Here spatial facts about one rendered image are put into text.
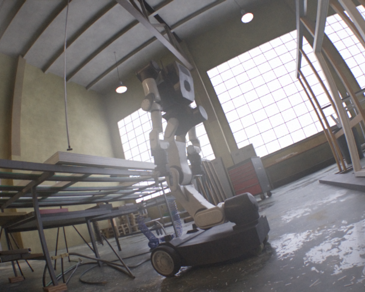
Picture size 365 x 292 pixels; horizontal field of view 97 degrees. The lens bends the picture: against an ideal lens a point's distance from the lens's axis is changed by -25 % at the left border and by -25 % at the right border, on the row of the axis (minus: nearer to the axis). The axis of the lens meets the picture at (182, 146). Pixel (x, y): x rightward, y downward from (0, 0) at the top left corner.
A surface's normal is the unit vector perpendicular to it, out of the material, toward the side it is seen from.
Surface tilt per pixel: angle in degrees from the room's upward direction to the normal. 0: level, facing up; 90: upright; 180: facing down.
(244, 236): 90
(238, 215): 90
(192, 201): 90
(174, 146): 115
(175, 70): 90
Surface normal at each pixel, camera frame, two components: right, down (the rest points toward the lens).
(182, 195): -0.36, 0.31
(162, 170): -0.54, -0.08
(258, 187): -0.72, 0.02
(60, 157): 0.85, -0.38
